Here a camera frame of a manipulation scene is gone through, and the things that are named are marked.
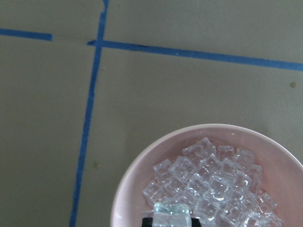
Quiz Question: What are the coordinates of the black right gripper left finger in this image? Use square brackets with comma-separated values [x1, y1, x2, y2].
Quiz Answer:
[141, 217, 153, 227]

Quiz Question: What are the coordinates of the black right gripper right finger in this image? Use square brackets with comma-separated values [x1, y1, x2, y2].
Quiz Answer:
[191, 218, 201, 227]

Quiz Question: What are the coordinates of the clear ice cube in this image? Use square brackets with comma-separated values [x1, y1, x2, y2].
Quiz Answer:
[152, 203, 192, 227]

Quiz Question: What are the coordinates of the pile of ice cubes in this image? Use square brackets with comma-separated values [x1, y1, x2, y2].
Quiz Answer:
[143, 138, 283, 227]

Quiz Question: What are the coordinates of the pink bowl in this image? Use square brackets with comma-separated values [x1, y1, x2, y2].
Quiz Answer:
[110, 124, 303, 227]

